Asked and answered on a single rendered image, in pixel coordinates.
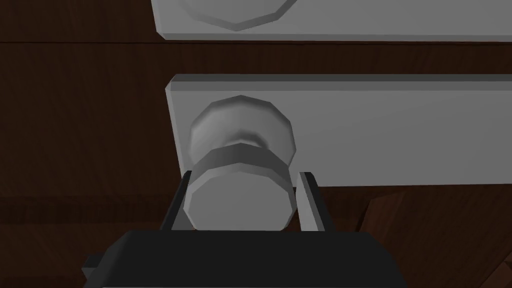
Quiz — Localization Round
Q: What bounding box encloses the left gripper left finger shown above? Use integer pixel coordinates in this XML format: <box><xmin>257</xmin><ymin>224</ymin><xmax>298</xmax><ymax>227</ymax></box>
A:
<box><xmin>159</xmin><ymin>170</ymin><xmax>197</xmax><ymax>232</ymax></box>

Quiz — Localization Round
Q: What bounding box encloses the grey round drawer knob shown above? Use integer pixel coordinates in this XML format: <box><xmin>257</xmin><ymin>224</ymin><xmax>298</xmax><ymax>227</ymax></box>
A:
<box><xmin>183</xmin><ymin>95</ymin><xmax>299</xmax><ymax>232</ymax></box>
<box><xmin>177</xmin><ymin>0</ymin><xmax>298</xmax><ymax>32</ymax></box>

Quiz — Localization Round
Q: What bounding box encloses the dark brown wooden cabinet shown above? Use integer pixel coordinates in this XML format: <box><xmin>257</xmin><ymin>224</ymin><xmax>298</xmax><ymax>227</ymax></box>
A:
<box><xmin>0</xmin><ymin>0</ymin><xmax>512</xmax><ymax>288</ymax></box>

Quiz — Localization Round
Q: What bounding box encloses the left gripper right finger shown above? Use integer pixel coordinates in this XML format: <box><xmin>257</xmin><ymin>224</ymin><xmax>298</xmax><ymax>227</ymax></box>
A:
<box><xmin>295</xmin><ymin>171</ymin><xmax>336</xmax><ymax>233</ymax></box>

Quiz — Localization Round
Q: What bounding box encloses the grey drawer front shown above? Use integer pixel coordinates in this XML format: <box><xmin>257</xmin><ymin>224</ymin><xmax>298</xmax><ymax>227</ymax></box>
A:
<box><xmin>151</xmin><ymin>0</ymin><xmax>512</xmax><ymax>43</ymax></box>
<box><xmin>164</xmin><ymin>73</ymin><xmax>512</xmax><ymax>188</ymax></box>

